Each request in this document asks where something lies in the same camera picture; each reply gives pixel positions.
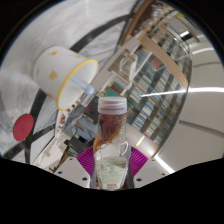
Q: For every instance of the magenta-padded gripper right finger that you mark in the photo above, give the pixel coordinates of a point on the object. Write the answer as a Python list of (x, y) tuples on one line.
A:
[(150, 169)]

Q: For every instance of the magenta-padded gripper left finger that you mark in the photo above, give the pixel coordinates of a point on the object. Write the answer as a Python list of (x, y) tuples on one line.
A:
[(74, 170)]

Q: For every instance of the clear plastic bottle white cap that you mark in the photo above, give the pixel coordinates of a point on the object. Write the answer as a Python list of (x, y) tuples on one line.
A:
[(111, 156)]

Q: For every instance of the straight ceiling light strip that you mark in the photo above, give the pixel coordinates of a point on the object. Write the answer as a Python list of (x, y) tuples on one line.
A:
[(165, 164)]

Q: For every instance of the dark building model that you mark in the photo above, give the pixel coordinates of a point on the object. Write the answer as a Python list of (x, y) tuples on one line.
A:
[(78, 145), (85, 115)]

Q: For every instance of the flat round red coaster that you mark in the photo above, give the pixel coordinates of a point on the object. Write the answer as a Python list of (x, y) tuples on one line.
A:
[(23, 127)]

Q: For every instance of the pale blue spoon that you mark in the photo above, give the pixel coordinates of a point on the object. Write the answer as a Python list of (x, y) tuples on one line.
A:
[(81, 85)]

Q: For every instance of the white cup yellow rim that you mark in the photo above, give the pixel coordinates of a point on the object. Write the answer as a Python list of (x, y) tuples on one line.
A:
[(50, 73)]

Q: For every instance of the white architectural model with ramp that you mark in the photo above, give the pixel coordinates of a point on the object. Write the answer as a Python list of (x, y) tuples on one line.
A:
[(123, 66)]

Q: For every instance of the glass-fronted side bookshelf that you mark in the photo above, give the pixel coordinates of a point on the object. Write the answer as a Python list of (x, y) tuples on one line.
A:
[(176, 40)]

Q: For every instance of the curved wooden slatted bench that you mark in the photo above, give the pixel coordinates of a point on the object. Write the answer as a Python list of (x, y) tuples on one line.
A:
[(133, 23)]

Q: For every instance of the tall wooden bookshelf wall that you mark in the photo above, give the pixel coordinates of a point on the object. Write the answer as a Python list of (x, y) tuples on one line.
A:
[(153, 100)]

